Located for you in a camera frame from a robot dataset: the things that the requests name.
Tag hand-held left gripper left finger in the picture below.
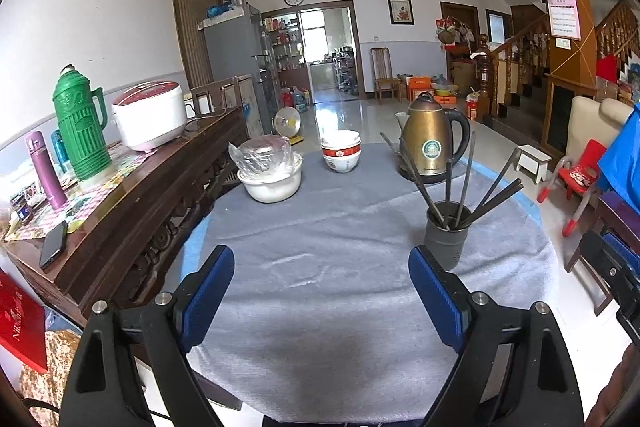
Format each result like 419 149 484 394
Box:
59 244 236 427

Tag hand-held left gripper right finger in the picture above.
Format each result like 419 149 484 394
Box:
408 245 586 427

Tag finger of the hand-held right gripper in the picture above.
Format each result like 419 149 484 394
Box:
602 233 640 278
580 231 640 308

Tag grey utensil holder cup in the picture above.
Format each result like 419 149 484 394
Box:
424 201 473 271

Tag bundle of dark chopsticks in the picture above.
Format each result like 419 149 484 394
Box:
379 130 525 228

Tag person's right forearm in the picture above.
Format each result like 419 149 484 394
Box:
585 347 640 427

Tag dark wooden side table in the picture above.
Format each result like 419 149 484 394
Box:
565 189 640 318

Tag red child chair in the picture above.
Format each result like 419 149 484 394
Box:
537 139 608 238

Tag blue jacket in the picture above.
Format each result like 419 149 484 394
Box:
597 104 640 202

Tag dark wooden sideboard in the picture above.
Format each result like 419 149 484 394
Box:
0 107 251 328

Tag blue table cover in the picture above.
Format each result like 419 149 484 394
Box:
180 157 543 278

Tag grey tablecloth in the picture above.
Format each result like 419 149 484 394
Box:
187 137 560 423

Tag white ceramic pot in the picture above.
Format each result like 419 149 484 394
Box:
237 154 304 204

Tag cream armchair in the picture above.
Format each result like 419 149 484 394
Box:
567 96 636 188

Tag white small stool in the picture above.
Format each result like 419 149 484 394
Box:
515 145 553 184

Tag checkered floral mat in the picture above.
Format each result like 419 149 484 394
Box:
5 142 151 240

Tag clear plastic bag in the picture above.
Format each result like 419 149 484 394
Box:
229 136 301 182

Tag black smartphone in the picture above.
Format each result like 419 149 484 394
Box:
39 220 69 270

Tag gold electric kettle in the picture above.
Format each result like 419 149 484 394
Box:
397 92 472 180

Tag white red-banded bowl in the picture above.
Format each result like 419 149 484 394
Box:
321 146 362 174
320 130 362 152

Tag gold patterned cushion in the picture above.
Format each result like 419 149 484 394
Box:
20 329 82 410

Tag white red rice cooker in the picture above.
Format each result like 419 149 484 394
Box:
111 81 188 152

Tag small electric heater fan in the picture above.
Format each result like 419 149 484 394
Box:
273 106 304 146

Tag white chest freezer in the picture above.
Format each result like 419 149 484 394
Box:
220 77 263 138

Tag red flat box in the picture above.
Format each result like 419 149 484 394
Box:
0 269 48 375

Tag purple vacuum flask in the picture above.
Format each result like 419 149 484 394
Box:
25 130 68 211

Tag teal vacuum flask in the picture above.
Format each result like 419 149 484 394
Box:
50 129 72 178

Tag wooden staircase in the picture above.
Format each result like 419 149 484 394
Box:
480 2 640 142

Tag green thermos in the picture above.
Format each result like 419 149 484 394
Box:
52 64 113 182

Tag orange cardboard boxes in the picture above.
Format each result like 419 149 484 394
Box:
406 76 433 102

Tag wooden dining chair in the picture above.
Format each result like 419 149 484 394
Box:
370 47 402 104

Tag grey refrigerator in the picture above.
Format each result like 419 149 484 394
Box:
202 4 281 118

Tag shelf with bottles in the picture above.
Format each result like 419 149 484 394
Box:
262 14 306 88

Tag brown wooden door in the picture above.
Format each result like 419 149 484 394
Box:
170 0 223 90

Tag framed flower picture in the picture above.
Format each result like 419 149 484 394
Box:
388 0 416 26

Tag dark wooden chair frame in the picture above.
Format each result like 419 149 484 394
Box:
190 77 241 118

